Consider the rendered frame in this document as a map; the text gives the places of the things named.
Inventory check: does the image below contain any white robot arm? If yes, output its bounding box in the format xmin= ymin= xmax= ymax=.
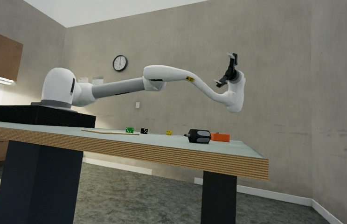
xmin=28 ymin=65 xmax=246 ymax=113

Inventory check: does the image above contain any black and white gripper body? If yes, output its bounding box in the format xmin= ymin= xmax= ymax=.
xmin=225 ymin=68 xmax=239 ymax=81

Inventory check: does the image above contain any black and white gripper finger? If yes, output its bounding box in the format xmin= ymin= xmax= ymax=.
xmin=227 ymin=53 xmax=237 ymax=73
xmin=214 ymin=75 xmax=232 ymax=88

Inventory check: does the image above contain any green die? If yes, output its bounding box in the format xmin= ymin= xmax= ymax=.
xmin=126 ymin=127 xmax=134 ymax=133

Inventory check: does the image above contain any black die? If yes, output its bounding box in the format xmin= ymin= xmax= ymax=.
xmin=140 ymin=128 xmax=148 ymax=134

